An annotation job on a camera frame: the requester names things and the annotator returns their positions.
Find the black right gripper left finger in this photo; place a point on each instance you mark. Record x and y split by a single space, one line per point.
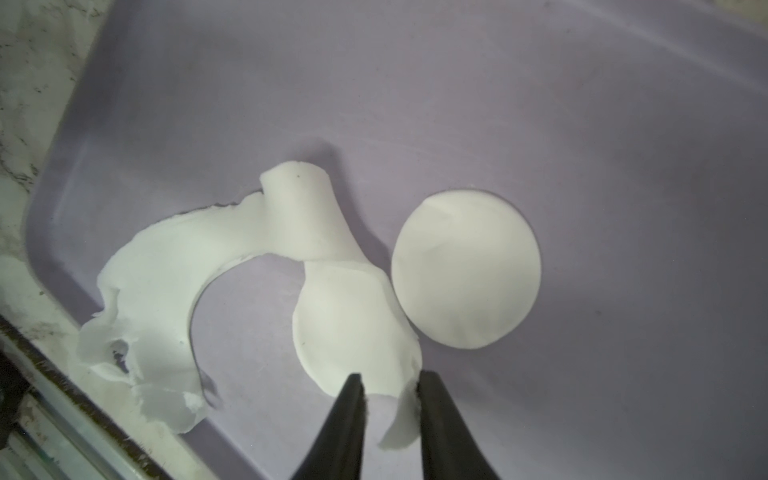
337 451

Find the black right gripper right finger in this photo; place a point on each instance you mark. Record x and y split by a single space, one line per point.
448 449

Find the white dough piece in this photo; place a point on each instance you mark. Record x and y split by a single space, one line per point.
346 320

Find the round cut dough wrapper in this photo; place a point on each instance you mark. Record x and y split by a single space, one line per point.
466 268

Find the lavender silicone mat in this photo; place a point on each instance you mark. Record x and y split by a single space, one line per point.
632 135

